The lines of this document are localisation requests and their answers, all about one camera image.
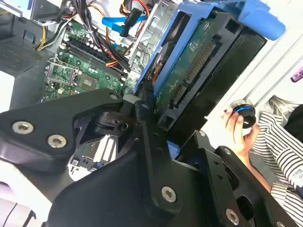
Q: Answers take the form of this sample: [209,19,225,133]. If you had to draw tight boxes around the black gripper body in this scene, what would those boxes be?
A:
[46,150,223,227]

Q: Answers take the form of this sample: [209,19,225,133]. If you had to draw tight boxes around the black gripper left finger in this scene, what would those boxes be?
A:
[0,87,185,219]

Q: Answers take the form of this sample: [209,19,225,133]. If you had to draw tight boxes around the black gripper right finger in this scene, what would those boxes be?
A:
[179,129,299,227]

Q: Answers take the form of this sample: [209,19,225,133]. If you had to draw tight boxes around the round black tool blue ring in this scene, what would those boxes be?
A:
[229,99,258,130]

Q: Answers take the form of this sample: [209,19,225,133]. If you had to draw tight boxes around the hard disk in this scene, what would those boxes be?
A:
[134,0,287,160]

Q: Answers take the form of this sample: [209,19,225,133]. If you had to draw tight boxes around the blue disk data wire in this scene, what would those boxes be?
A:
[101,16,130,37]

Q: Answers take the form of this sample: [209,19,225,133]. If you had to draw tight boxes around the red orange disk power wire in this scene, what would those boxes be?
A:
[119,0,151,27]

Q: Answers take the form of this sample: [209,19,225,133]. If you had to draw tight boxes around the person's hand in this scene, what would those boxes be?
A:
[221,107,261,158]

